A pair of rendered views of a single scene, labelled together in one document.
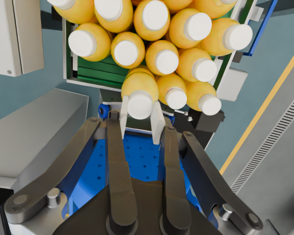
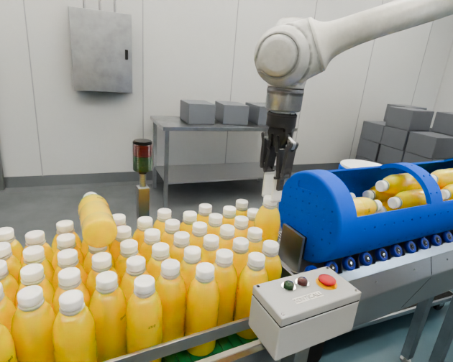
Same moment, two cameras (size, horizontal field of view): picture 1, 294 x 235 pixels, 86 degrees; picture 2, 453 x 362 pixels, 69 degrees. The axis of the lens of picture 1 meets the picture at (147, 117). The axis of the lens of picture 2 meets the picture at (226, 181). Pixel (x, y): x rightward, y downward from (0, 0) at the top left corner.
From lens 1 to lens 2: 0.79 m
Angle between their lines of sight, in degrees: 53
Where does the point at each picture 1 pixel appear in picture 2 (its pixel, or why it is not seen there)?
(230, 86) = not seen: hidden behind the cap
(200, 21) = (213, 216)
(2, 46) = (315, 273)
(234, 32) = (206, 207)
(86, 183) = (330, 195)
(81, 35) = (266, 243)
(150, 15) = (229, 228)
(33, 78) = not seen: outside the picture
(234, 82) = not seen: hidden behind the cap
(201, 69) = (231, 209)
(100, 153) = (323, 221)
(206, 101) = (241, 202)
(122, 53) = (257, 230)
